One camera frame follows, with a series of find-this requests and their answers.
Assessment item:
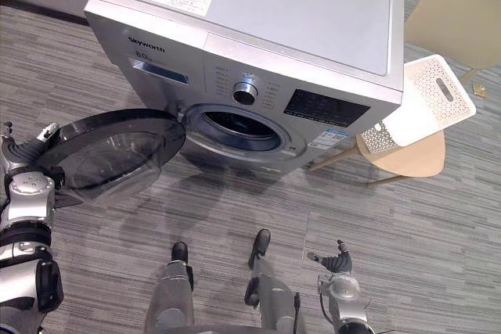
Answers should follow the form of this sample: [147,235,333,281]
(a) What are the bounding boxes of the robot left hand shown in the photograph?
[0,120,60,175]

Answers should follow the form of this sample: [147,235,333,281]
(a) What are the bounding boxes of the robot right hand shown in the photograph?
[307,239,355,273]

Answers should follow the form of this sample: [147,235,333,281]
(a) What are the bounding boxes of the white perforated laundry basket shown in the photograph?
[359,54,478,155]

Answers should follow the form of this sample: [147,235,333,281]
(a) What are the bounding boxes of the silver front-load washing machine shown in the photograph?
[82,0,405,177]

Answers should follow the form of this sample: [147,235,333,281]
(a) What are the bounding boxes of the round dark glass washer door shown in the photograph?
[33,109,188,207]

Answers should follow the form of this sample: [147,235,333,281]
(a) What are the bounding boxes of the blue white energy label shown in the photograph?
[311,127,349,151]

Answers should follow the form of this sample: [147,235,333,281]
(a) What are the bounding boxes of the tan wooden side table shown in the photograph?
[307,129,447,187]

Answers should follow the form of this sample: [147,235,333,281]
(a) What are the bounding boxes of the black washer display panel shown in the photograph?
[284,88,372,129]

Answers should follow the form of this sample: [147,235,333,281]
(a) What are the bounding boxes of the washer detergent drawer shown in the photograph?
[128,57,190,85]

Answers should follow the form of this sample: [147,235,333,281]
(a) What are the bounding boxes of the robot left leg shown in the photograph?
[143,241,196,334]

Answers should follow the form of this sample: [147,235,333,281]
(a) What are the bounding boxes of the chrome washer control knob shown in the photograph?
[232,80,260,106]

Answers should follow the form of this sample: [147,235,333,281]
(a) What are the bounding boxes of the pale yellow chair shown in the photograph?
[404,0,501,97]

